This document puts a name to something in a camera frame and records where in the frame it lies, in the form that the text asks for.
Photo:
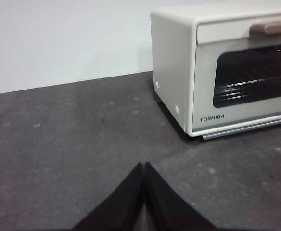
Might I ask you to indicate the metal crumb tray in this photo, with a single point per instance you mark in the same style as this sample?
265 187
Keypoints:
239 132

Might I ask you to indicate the glass-windowed oven door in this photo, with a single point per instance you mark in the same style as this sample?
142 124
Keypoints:
203 91

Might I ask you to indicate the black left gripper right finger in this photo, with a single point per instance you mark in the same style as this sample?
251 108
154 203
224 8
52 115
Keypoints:
167 207

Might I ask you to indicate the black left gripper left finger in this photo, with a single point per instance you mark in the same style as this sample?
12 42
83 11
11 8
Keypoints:
121 207

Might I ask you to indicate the cream Toshiba toaster oven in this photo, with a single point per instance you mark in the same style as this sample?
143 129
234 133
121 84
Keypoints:
169 60

